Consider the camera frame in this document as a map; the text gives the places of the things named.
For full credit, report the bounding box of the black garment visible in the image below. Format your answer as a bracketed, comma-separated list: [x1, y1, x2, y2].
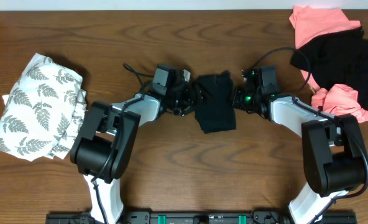
[193, 71, 236, 134]
[290, 27, 368, 111]

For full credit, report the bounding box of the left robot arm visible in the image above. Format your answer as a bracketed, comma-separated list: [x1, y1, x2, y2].
[70, 81, 205, 223]

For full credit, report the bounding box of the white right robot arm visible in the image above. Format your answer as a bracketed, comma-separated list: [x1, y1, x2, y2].
[232, 85, 368, 223]

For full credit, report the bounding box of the coral pink garment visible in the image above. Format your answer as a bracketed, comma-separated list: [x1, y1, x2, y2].
[289, 6, 368, 123]

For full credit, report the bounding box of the black garment in pile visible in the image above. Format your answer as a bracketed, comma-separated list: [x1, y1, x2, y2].
[290, 27, 368, 111]

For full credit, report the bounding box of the white fern-print drawstring bag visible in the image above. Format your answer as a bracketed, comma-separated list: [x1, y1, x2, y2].
[0, 54, 86, 161]

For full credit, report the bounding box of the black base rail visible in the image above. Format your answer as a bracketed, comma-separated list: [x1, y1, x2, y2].
[45, 210, 358, 224]

